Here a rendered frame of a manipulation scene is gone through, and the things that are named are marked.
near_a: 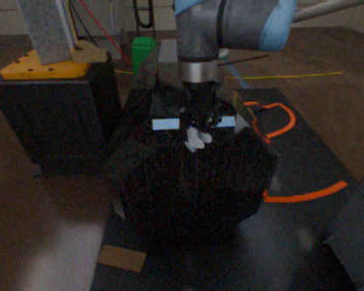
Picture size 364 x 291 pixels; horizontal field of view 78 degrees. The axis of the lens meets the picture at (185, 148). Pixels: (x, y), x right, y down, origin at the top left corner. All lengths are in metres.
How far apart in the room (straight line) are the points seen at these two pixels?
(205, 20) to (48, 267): 1.42
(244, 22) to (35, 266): 1.51
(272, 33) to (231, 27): 0.07
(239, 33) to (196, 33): 0.08
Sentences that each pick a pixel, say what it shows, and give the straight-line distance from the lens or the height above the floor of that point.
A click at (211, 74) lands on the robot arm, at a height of 1.08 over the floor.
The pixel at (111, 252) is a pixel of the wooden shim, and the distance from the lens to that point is 1.43.
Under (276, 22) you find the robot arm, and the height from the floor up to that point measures 1.19.
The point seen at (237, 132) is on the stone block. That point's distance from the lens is 0.90.
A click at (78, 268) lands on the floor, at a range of 1.49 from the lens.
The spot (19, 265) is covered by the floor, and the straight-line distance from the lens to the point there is 1.65.
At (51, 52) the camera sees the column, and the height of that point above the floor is 0.85.
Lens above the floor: 1.27
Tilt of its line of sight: 39 degrees down
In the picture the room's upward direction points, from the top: straight up
